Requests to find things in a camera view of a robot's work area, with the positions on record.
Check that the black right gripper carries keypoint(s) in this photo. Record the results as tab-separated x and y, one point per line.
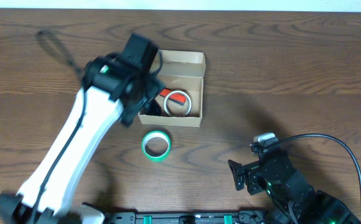
249	174

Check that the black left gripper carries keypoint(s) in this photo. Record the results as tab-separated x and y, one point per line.
150	101

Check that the white tape roll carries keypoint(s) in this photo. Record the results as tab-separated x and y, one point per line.
189	101

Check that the red black stapler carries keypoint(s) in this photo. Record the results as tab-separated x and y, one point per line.
178	98

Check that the green tape roll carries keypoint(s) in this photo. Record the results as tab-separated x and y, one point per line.
156	146

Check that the yellow black correction tape dispenser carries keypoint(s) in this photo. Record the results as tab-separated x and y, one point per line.
152	109

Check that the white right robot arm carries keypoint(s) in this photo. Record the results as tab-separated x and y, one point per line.
295	201

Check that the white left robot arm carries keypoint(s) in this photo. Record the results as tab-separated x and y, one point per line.
115	87

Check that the open cardboard box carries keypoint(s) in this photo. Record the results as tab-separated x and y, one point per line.
181	70

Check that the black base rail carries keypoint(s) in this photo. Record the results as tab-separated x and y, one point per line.
244	216

